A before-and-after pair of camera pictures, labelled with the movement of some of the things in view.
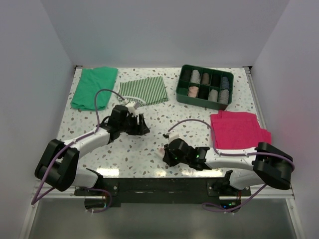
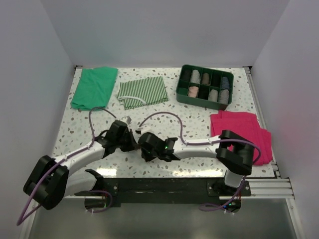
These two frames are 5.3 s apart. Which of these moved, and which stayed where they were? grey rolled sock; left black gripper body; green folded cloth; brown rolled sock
Moved: left black gripper body
Stayed: brown rolled sock; green folded cloth; grey rolled sock
